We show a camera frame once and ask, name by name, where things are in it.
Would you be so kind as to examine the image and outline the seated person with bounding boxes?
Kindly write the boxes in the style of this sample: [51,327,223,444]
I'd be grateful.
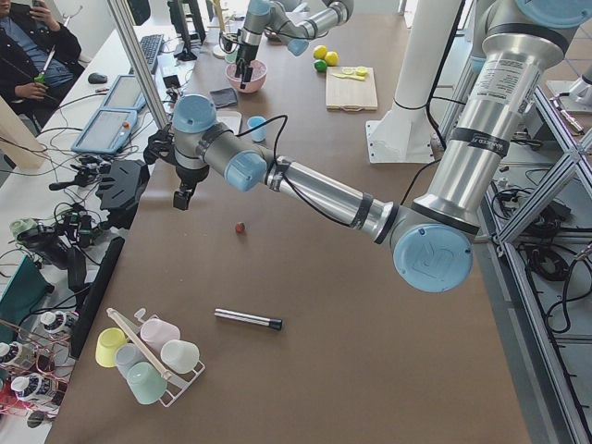
[1,1,84,108]

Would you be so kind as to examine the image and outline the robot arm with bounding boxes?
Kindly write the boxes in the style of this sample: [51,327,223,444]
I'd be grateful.
[235,0,354,89]
[172,1,591,292]

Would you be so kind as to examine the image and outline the beige rabbit tray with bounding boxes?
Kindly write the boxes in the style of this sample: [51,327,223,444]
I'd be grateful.
[216,109,242,134]

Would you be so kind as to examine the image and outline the steel muddler with black tip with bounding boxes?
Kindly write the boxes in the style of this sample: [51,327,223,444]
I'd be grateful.
[214,308,283,331]

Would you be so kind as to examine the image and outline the black angular device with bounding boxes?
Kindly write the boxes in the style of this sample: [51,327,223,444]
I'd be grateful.
[96,160,150,211]

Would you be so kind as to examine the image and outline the yellow cup in rack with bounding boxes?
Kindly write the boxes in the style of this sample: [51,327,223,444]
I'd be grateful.
[95,327,127,368]

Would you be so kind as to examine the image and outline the wooden cup stand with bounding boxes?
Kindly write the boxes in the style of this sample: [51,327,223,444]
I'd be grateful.
[209,0,239,59]

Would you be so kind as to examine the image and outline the upper lemon half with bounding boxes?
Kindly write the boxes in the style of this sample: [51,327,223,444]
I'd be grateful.
[354,67,368,77]

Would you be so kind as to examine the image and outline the wooden cutting board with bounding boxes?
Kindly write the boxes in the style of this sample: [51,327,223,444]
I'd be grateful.
[326,67,378,111]

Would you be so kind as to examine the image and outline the green cup in rack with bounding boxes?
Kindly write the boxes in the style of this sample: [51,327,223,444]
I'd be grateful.
[126,362,167,405]

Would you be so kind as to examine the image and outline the lower whole lemon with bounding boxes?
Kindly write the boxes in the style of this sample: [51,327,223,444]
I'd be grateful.
[324,51,339,67]

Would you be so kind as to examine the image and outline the upper whole lemon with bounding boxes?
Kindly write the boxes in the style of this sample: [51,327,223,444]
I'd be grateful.
[313,45,328,60]

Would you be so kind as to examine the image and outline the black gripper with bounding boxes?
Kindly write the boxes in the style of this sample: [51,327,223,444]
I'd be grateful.
[235,43,255,90]
[173,165,210,211]

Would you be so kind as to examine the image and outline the yellow plastic knife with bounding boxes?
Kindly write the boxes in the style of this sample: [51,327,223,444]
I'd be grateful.
[330,72,365,81]

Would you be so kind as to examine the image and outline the pink cup in rack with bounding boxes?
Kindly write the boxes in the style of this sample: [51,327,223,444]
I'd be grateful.
[140,317,180,354]

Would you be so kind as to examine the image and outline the green lime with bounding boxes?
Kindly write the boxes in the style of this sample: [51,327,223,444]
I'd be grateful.
[314,59,327,72]

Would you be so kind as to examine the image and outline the black keyboard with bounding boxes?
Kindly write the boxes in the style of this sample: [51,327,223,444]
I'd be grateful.
[139,34,164,74]

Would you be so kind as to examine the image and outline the grey folded cloth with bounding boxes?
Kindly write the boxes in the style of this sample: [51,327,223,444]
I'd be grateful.
[209,88,238,109]

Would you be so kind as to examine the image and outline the black long bar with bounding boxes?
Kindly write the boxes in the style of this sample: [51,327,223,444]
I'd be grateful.
[68,237,125,360]

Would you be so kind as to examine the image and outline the pile of clear ice cubes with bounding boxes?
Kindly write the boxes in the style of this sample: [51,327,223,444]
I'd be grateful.
[227,60,266,82]

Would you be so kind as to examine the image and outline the white wire cup rack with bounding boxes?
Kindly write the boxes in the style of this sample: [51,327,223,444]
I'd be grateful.
[106,308,206,408]

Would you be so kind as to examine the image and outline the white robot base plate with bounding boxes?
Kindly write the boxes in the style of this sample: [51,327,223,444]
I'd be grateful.
[364,118,436,164]

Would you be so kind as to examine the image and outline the whole lemon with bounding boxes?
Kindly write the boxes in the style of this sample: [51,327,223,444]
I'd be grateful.
[313,45,328,60]
[324,51,339,67]

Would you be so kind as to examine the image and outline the light blue plastic cup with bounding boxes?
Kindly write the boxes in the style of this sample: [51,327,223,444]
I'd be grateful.
[247,116,266,142]

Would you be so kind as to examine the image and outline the blue teach pendant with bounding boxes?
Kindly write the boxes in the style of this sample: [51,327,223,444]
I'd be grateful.
[71,107,138,154]
[103,75,146,111]

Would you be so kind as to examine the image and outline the white cup in rack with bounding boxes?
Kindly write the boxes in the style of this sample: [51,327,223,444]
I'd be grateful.
[160,339,200,374]

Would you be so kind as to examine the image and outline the pink bowl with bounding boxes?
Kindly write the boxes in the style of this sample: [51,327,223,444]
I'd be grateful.
[225,58,269,95]

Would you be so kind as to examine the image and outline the grey cup in rack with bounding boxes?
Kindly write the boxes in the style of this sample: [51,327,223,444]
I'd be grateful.
[115,342,144,378]

